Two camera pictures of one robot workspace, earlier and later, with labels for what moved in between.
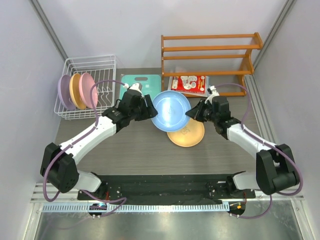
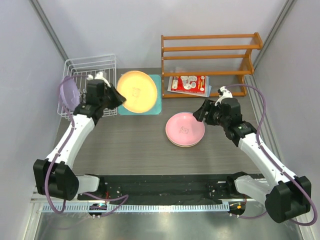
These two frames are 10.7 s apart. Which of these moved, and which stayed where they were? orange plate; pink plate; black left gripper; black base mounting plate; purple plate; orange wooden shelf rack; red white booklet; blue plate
Moved: pink plate; orange plate; blue plate; black left gripper
Stayed: black base mounting plate; purple plate; red white booklet; orange wooden shelf rack
